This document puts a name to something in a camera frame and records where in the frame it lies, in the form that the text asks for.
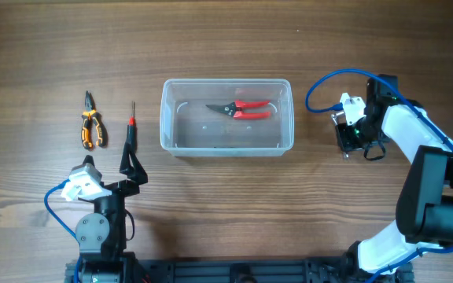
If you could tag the orange black pliers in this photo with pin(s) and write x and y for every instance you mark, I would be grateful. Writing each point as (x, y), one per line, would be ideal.
(93, 132)

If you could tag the black red precision screwdriver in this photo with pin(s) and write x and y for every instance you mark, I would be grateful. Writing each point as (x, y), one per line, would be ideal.
(131, 138)

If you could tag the red handled snips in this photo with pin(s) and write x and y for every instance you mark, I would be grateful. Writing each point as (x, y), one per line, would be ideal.
(241, 110)

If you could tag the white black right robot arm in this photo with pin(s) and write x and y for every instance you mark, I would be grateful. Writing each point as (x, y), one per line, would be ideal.
(424, 212)

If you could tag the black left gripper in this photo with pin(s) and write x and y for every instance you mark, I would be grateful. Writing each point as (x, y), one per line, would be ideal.
(136, 173)

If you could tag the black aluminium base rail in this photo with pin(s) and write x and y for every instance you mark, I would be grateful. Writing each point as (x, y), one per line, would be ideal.
(312, 270)

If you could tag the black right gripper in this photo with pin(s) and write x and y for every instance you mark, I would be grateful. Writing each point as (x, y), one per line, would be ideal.
(345, 141)

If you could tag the clear plastic container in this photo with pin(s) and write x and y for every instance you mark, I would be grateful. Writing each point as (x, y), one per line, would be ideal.
(189, 129)

